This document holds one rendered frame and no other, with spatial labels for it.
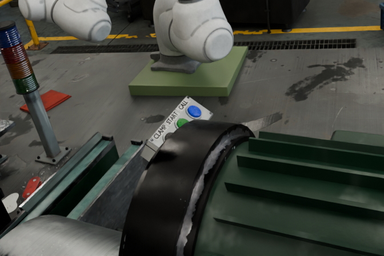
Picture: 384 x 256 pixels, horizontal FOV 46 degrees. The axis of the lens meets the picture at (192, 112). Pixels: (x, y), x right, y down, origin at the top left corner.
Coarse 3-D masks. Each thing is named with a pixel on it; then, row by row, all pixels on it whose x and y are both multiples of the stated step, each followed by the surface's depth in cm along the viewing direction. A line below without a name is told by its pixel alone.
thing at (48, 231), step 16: (32, 224) 57; (48, 224) 57; (64, 224) 58; (80, 224) 59; (0, 240) 54; (16, 240) 54; (32, 240) 54; (48, 240) 54; (64, 240) 53; (80, 240) 53; (96, 240) 53; (112, 240) 54
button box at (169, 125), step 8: (184, 104) 93; (192, 104) 94; (176, 112) 90; (184, 112) 92; (208, 112) 94; (168, 120) 88; (176, 120) 89; (160, 128) 86; (168, 128) 87; (176, 128) 88; (152, 136) 84; (160, 136) 85; (152, 144) 83; (160, 144) 83; (144, 152) 85; (152, 152) 84
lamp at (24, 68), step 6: (24, 60) 118; (6, 66) 119; (12, 66) 117; (18, 66) 117; (24, 66) 118; (30, 66) 120; (12, 72) 118; (18, 72) 118; (24, 72) 118; (30, 72) 120; (12, 78) 119; (18, 78) 119
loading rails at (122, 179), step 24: (96, 144) 115; (144, 144) 109; (72, 168) 107; (96, 168) 111; (120, 168) 105; (144, 168) 110; (48, 192) 101; (72, 192) 103; (96, 192) 99; (120, 192) 102; (24, 216) 95; (72, 216) 93; (96, 216) 94; (120, 216) 103
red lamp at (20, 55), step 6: (0, 48) 115; (6, 48) 114; (12, 48) 114; (18, 48) 116; (24, 48) 118; (6, 54) 115; (12, 54) 115; (18, 54) 116; (24, 54) 117; (6, 60) 116; (12, 60) 116; (18, 60) 116
